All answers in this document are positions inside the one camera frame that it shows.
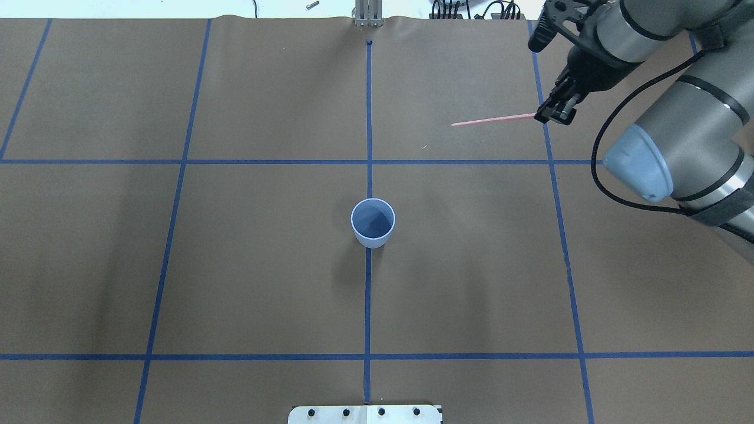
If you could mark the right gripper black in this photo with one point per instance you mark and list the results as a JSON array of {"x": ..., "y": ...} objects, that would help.
[{"x": 591, "y": 66}]

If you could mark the pink chopstick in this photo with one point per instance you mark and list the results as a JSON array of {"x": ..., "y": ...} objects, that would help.
[{"x": 507, "y": 118}]

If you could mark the blue cup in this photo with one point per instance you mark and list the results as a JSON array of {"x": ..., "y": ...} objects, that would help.
[{"x": 373, "y": 221}]

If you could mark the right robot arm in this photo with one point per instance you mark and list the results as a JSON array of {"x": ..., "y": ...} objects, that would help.
[{"x": 679, "y": 156}]

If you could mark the brown paper table cover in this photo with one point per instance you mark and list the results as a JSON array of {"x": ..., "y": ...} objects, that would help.
[{"x": 177, "y": 246}]

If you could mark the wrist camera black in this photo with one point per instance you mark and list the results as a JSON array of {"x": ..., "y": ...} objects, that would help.
[{"x": 553, "y": 18}]

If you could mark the aluminium frame post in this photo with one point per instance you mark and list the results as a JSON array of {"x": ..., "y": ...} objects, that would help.
[{"x": 368, "y": 13}]

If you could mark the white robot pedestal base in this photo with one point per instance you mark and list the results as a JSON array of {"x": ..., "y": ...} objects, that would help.
[{"x": 366, "y": 414}]

